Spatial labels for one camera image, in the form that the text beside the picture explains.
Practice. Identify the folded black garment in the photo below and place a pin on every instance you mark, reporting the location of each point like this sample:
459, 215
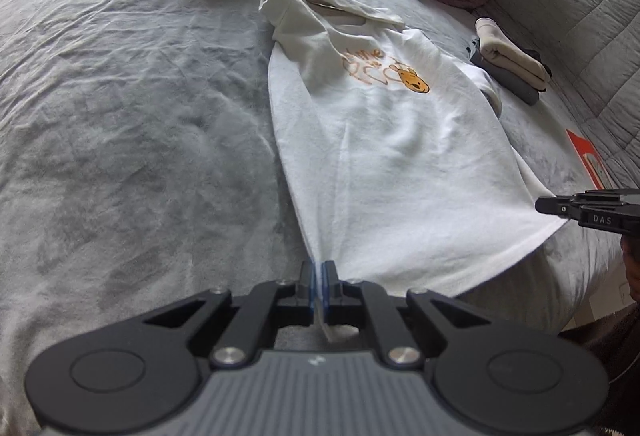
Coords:
540, 63

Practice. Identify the person's right forearm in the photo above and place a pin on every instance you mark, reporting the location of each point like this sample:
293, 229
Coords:
631, 266

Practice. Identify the person's brown fleece clothing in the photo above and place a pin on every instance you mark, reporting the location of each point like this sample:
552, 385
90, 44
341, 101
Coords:
615, 366

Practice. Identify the grey bed sheet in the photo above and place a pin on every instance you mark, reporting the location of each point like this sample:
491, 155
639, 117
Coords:
125, 115

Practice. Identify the white bear print t-shirt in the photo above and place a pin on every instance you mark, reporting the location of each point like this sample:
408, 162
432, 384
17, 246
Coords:
390, 155

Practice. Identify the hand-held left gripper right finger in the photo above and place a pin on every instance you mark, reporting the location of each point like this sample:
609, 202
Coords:
326, 286

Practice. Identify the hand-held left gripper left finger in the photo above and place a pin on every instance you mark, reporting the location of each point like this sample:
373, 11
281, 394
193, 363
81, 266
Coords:
313, 286

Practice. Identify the folded grey garment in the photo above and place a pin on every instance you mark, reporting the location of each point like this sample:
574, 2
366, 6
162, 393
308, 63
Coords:
510, 83

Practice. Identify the folded beige garment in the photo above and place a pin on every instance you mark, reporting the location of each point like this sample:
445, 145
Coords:
505, 50

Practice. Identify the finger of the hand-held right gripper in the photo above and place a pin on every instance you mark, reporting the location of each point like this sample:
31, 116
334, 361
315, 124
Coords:
555, 206

